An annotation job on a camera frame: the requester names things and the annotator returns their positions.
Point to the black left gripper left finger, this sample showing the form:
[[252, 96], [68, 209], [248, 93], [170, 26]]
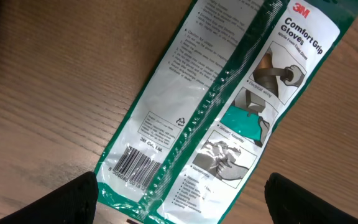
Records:
[[72, 203]]

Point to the green white packet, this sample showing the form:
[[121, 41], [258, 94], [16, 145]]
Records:
[[199, 126]]

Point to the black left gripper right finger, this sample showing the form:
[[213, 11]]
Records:
[[289, 203]]

